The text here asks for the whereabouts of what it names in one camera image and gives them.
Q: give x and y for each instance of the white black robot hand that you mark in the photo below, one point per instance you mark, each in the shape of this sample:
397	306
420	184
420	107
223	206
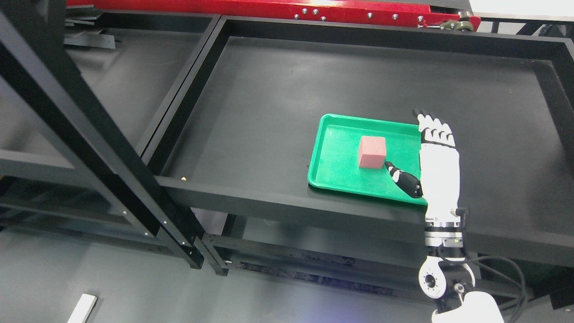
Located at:
440	174

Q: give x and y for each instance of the pink block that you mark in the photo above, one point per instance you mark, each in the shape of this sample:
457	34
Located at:
372	152

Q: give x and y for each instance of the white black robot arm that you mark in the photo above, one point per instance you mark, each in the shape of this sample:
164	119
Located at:
446	277

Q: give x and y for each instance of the green tray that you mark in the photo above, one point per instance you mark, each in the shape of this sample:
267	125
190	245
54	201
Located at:
349	156

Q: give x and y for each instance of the black metal shelf right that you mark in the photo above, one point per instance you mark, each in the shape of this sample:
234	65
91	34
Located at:
272	119

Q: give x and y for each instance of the black metal shelf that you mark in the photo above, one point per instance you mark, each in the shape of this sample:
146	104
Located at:
272	119
83	92

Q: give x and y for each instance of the black metal shelf left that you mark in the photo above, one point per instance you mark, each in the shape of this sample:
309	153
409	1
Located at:
83	92

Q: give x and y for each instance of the red metal beam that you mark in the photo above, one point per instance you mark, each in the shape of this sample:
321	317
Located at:
393	13

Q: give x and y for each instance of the white table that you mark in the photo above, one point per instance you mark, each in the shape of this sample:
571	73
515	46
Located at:
83	309

